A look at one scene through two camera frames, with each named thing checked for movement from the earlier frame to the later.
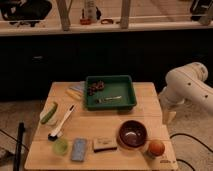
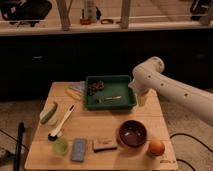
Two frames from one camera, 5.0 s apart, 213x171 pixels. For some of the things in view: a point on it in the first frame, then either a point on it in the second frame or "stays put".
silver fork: [108, 98] stays put
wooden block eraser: [104, 144] stays put
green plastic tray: [109, 93] stays put
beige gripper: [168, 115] → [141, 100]
